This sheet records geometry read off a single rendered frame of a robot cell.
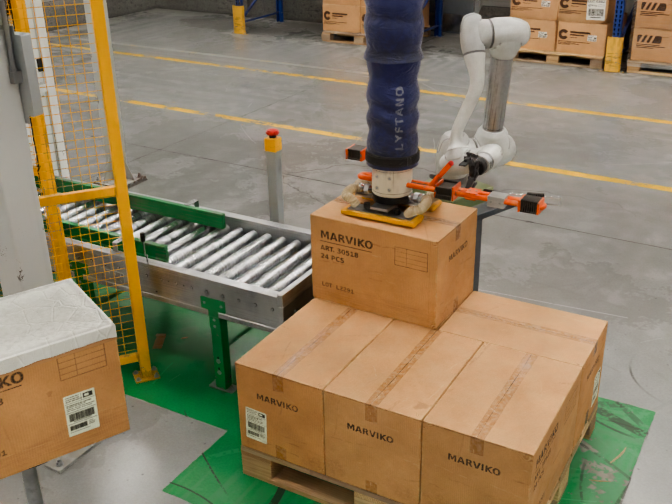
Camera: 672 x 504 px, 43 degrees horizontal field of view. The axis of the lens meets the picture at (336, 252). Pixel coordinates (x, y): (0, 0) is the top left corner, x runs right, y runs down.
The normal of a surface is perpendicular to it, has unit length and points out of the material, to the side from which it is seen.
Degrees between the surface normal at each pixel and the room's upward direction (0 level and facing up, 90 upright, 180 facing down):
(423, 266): 90
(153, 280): 90
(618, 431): 0
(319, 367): 0
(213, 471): 0
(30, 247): 90
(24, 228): 90
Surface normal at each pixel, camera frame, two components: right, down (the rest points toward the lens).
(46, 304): -0.02, -0.91
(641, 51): -0.52, 0.37
